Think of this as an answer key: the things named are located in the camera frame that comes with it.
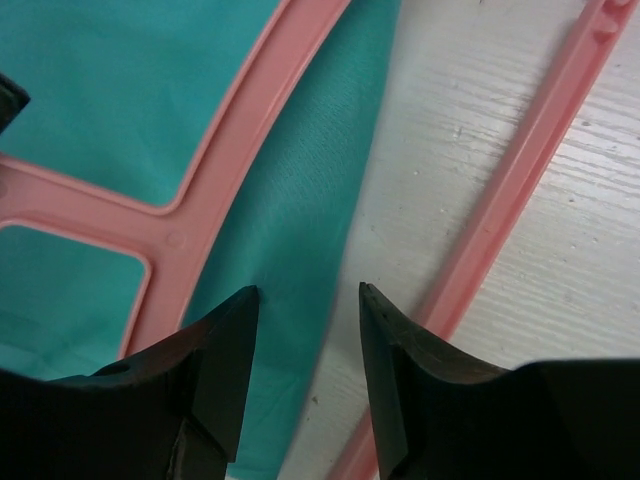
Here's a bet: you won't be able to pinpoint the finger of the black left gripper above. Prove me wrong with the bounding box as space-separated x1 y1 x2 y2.
0 74 31 133

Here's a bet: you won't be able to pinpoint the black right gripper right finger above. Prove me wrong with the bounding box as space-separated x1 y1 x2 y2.
359 284 639 479

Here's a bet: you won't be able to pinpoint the pink plastic hanger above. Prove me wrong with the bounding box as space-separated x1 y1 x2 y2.
0 0 634 480

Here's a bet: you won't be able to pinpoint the teal trousers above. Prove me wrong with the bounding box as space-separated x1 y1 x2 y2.
1 1 400 479

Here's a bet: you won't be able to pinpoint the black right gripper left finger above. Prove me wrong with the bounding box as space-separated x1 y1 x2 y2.
1 286 259 479

